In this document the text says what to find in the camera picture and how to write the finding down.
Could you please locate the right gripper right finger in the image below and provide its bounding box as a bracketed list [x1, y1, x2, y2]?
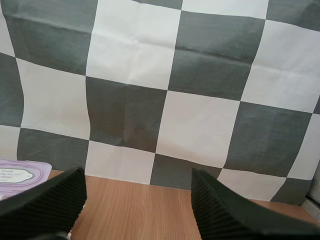
[191, 167, 320, 240]

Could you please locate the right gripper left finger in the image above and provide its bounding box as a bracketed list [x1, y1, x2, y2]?
[0, 167, 88, 240]

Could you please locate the white wet wipes pack lilac lid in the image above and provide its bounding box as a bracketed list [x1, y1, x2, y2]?
[0, 158, 87, 240]

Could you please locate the checked cloth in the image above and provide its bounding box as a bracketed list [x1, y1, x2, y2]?
[0, 0, 320, 206]

